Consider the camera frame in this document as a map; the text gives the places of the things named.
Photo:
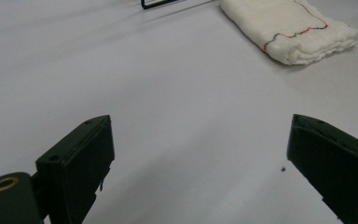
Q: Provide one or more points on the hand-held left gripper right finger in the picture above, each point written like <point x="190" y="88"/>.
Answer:
<point x="338" y="161"/>

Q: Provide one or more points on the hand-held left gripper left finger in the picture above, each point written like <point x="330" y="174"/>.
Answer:
<point x="74" y="168"/>

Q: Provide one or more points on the white towel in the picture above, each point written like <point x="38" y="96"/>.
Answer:
<point x="279" y="21"/>

